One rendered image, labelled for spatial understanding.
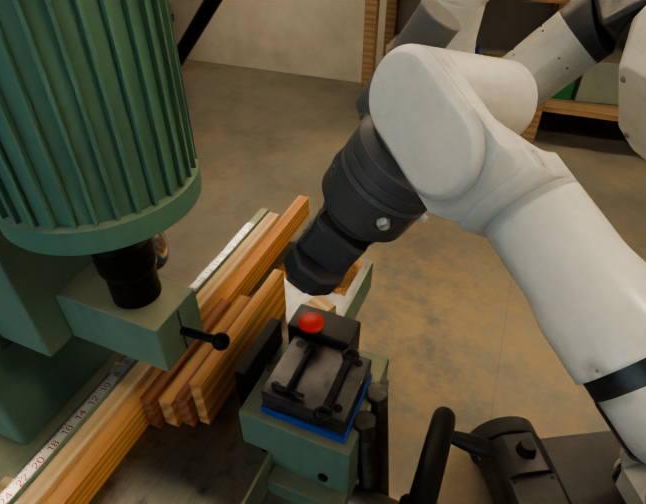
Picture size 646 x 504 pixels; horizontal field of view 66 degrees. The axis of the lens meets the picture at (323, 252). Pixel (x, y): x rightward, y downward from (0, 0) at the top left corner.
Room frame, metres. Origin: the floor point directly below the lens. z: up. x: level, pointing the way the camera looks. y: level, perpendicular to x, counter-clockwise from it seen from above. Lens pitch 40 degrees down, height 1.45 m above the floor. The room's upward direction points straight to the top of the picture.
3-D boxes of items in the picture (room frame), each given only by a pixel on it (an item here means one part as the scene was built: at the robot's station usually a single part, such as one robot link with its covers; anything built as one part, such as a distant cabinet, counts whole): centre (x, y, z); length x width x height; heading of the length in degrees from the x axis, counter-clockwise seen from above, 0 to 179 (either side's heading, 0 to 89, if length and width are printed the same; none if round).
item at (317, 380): (0.36, 0.00, 0.99); 0.13 x 0.11 x 0.06; 157
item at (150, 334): (0.40, 0.22, 1.03); 0.14 x 0.07 x 0.09; 67
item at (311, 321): (0.39, 0.01, 1.02); 0.03 x 0.03 x 0.01
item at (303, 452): (0.35, 0.01, 0.91); 0.15 x 0.14 x 0.09; 157
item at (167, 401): (0.42, 0.15, 0.92); 0.19 x 0.02 x 0.05; 157
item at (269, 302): (0.43, 0.10, 0.94); 0.21 x 0.01 x 0.08; 157
